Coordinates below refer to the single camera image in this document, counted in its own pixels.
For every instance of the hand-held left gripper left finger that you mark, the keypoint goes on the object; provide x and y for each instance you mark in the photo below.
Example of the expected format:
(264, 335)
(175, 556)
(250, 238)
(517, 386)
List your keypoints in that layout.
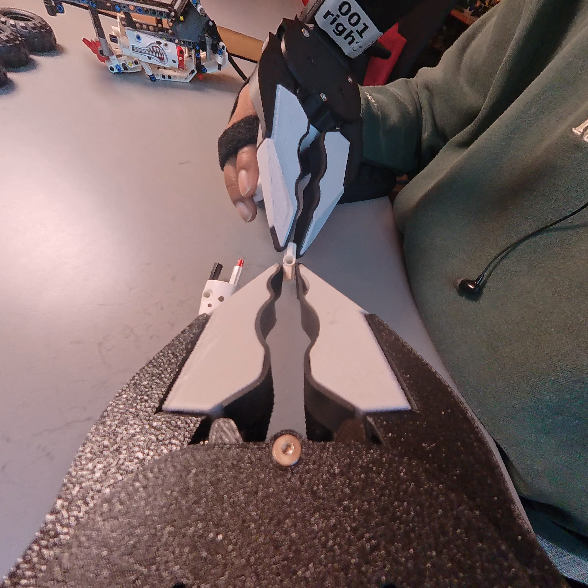
(220, 363)

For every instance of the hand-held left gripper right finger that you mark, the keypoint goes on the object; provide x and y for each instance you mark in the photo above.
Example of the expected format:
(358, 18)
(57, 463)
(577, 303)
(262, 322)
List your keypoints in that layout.
(353, 363)

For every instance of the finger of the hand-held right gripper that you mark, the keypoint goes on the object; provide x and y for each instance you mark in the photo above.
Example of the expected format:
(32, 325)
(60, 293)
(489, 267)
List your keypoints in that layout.
(280, 174)
(333, 174)

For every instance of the white spotted toy panel assembly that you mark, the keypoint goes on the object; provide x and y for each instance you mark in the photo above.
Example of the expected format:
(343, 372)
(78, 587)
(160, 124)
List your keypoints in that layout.
(213, 296)

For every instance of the white and grey toy connector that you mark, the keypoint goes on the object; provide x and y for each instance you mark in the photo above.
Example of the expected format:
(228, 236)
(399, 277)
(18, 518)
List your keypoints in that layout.
(289, 262)

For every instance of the black toy tube connector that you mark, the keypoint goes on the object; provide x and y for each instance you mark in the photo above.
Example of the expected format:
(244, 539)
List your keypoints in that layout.
(216, 271)

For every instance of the person's right forearm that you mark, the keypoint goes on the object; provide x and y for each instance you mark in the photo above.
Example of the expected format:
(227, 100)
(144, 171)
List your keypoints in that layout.
(413, 124)

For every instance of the person's right hand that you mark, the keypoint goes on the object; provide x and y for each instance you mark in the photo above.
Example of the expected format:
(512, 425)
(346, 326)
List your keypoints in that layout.
(243, 183)

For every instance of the black earbud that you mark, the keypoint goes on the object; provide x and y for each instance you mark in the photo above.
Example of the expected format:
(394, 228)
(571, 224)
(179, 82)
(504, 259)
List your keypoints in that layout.
(468, 285)

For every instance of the partly built toy vehicle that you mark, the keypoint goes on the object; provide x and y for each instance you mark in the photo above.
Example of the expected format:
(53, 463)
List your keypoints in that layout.
(151, 50)

